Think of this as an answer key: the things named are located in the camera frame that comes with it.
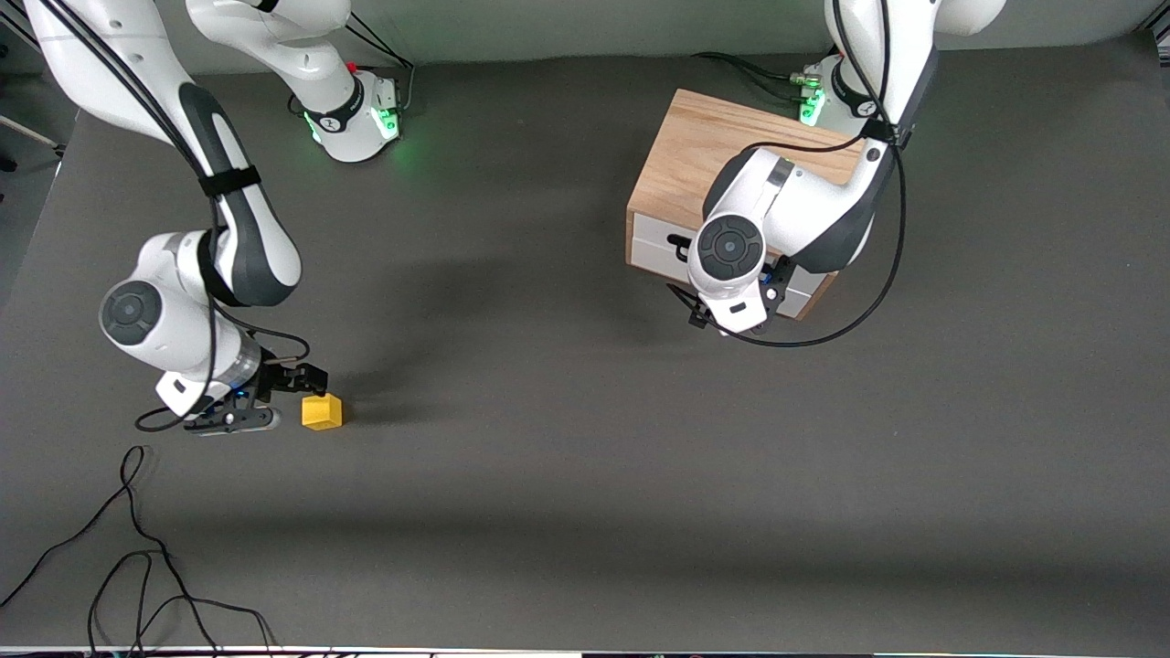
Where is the yellow cube block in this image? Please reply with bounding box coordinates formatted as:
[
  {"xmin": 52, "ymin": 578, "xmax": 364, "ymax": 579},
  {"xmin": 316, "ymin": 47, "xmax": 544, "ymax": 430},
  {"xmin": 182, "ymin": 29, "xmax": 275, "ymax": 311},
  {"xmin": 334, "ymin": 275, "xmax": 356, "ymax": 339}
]
[{"xmin": 302, "ymin": 394, "xmax": 344, "ymax": 431}]

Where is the black drawer handle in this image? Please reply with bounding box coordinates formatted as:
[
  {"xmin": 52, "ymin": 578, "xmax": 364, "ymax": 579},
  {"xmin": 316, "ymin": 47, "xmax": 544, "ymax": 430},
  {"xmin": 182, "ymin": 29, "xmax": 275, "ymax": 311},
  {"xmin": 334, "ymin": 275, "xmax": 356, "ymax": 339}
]
[{"xmin": 665, "ymin": 234, "xmax": 703, "ymax": 317}]

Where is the white-fronted wooden drawer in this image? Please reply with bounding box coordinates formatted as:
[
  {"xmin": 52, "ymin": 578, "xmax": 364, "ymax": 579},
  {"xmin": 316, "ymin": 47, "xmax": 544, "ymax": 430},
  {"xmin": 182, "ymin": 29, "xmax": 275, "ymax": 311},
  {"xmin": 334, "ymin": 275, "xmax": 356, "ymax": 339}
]
[{"xmin": 631, "ymin": 212, "xmax": 829, "ymax": 320}]

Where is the wooden drawer cabinet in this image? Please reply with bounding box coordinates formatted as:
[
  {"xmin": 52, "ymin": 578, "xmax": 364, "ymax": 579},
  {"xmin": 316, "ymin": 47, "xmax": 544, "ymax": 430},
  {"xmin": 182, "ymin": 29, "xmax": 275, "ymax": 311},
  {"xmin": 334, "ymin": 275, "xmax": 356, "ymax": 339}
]
[{"xmin": 625, "ymin": 88, "xmax": 869, "ymax": 322}]

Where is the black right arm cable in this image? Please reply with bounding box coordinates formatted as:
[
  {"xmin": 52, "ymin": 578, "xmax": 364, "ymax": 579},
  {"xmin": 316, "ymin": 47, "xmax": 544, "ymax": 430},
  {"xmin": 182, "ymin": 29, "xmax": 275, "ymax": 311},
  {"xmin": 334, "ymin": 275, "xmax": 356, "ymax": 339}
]
[{"xmin": 37, "ymin": 0, "xmax": 313, "ymax": 433}]

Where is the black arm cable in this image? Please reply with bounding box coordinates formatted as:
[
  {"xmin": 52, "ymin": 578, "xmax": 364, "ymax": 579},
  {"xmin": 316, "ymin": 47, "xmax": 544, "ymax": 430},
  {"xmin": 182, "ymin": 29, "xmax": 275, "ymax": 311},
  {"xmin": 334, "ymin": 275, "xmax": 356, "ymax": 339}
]
[
  {"xmin": 37, "ymin": 0, "xmax": 313, "ymax": 433},
  {"xmin": 720, "ymin": 0, "xmax": 909, "ymax": 350}
]

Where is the loose black table cable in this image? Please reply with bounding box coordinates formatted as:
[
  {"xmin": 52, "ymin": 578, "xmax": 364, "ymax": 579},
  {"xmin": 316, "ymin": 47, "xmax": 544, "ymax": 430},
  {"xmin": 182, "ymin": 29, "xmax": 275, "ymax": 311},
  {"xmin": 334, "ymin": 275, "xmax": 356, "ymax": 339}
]
[{"xmin": 0, "ymin": 445, "xmax": 280, "ymax": 657}]

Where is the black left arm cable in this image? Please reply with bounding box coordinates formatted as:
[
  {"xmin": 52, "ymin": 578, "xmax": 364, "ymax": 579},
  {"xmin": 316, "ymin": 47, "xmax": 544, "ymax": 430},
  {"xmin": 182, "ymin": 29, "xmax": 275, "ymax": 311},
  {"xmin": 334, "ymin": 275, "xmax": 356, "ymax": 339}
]
[{"xmin": 720, "ymin": 0, "xmax": 909, "ymax": 350}]

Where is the black left base cable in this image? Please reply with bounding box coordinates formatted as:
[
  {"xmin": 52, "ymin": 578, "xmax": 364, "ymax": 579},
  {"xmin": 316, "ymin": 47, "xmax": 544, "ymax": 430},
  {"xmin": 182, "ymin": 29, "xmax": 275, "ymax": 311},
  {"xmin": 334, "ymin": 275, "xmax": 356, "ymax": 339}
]
[{"xmin": 690, "ymin": 20, "xmax": 856, "ymax": 103}]

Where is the black base cable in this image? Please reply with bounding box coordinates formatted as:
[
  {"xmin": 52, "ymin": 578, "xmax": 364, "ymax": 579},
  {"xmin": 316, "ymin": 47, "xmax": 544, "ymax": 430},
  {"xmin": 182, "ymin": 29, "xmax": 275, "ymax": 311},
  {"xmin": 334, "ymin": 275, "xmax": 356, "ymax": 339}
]
[
  {"xmin": 690, "ymin": 20, "xmax": 856, "ymax": 103},
  {"xmin": 288, "ymin": 18, "xmax": 418, "ymax": 120}
]

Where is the black right base cable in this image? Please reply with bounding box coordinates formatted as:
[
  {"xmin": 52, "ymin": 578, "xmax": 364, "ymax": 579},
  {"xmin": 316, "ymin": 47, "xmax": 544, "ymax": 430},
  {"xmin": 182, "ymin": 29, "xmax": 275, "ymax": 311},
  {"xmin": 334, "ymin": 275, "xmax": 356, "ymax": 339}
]
[{"xmin": 288, "ymin": 18, "xmax": 418, "ymax": 120}]

